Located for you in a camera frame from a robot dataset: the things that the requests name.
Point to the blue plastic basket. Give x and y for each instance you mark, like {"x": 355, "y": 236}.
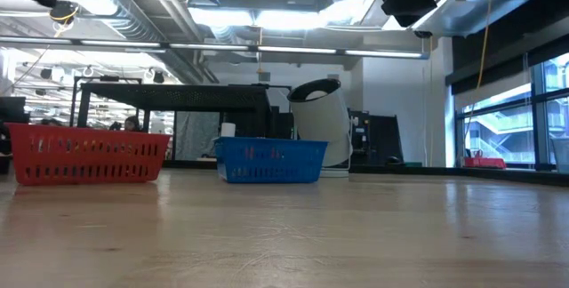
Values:
{"x": 266, "y": 159}

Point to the black metal mesh shelf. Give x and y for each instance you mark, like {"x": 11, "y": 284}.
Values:
{"x": 178, "y": 97}

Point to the grey plastic sheet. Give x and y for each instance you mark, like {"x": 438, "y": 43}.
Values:
{"x": 195, "y": 137}

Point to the red plastic basket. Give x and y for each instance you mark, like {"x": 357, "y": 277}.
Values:
{"x": 89, "y": 154}

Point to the red distant bin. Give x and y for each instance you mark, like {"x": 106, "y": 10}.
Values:
{"x": 484, "y": 163}

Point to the person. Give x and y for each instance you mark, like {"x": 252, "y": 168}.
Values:
{"x": 132, "y": 123}
{"x": 50, "y": 122}

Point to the long ceiling light strip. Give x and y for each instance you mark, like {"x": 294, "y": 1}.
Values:
{"x": 293, "y": 50}

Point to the black equipment cabinet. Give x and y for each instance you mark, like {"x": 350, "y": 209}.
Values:
{"x": 382, "y": 141}

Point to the dark window frame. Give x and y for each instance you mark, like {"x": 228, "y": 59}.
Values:
{"x": 539, "y": 137}

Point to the black ceiling-hung device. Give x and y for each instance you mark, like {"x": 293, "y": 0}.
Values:
{"x": 63, "y": 11}

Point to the white paper roll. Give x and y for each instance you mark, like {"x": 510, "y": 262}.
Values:
{"x": 228, "y": 130}

